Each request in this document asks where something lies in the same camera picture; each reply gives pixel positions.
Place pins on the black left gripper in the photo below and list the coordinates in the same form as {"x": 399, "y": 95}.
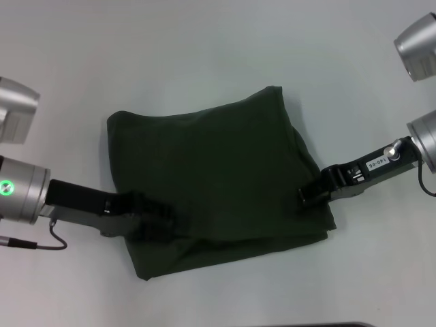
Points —
{"x": 85, "y": 207}

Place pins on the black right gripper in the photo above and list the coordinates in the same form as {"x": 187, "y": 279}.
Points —
{"x": 378, "y": 170}

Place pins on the dark green printed t-shirt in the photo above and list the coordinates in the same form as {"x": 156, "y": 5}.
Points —
{"x": 211, "y": 177}

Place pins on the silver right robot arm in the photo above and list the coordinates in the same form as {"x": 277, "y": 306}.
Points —
{"x": 424, "y": 139}

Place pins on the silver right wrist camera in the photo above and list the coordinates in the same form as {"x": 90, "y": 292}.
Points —
{"x": 417, "y": 47}

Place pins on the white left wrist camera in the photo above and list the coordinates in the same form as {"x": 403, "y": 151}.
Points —
{"x": 17, "y": 112}

